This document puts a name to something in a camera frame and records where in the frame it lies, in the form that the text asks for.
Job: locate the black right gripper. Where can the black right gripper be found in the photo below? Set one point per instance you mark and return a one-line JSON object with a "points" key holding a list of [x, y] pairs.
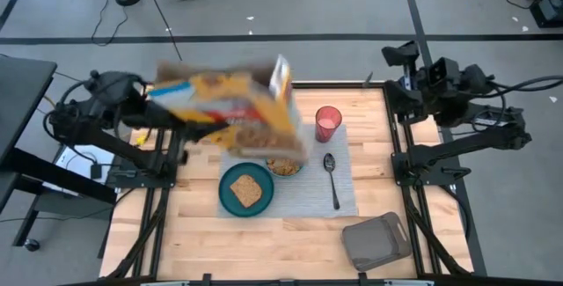
{"points": [[435, 101]]}

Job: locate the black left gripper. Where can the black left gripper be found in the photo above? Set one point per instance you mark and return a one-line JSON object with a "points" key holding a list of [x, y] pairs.
{"points": [[182, 127]]}

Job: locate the yellow raisin bran cereal box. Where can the yellow raisin bran cereal box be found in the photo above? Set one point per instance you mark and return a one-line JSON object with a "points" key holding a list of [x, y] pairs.
{"points": [[246, 105]]}

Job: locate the brown toast slice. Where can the brown toast slice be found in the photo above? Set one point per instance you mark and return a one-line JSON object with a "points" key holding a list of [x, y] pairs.
{"points": [[246, 191]]}

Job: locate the teal round plate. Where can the teal round plate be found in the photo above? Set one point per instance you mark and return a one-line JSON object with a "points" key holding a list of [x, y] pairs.
{"points": [[228, 202]]}

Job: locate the teal round bowl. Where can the teal round bowl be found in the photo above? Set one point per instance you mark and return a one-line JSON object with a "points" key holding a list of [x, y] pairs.
{"points": [[283, 169]]}

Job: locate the pink faceted plastic cup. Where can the pink faceted plastic cup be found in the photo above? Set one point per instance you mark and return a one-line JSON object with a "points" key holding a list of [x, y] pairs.
{"points": [[328, 123]]}

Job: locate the metal spoon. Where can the metal spoon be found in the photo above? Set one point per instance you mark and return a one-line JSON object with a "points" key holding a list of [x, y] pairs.
{"points": [[330, 163]]}

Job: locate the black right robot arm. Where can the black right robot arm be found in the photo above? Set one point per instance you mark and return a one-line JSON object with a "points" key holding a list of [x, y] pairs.
{"points": [[462, 145]]}

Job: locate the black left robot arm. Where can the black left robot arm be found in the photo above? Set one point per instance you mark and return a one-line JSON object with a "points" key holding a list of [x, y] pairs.
{"points": [[110, 145]]}

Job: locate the yellow tag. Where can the yellow tag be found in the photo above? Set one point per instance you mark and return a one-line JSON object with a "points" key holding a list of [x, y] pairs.
{"points": [[141, 138]]}

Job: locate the grey woven placemat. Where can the grey woven placemat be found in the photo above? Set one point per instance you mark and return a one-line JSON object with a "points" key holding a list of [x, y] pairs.
{"points": [[308, 189]]}

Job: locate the black power adapter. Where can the black power adapter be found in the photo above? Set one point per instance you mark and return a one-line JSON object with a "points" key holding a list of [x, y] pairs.
{"points": [[96, 171]]}

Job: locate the white box device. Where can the white box device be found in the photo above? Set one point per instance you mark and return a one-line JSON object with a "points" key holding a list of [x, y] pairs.
{"points": [[75, 158]]}

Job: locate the black desk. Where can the black desk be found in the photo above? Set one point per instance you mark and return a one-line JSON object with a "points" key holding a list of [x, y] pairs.
{"points": [[22, 97]]}

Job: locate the grey metal bracket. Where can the grey metal bracket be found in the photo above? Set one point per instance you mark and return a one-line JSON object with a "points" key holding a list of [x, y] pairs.
{"points": [[368, 80]]}

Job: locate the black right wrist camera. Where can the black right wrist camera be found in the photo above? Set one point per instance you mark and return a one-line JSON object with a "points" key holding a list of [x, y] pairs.
{"points": [[444, 71]]}

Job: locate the black aluminium table frame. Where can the black aluminium table frame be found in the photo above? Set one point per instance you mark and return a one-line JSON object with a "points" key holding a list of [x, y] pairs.
{"points": [[352, 85]]}

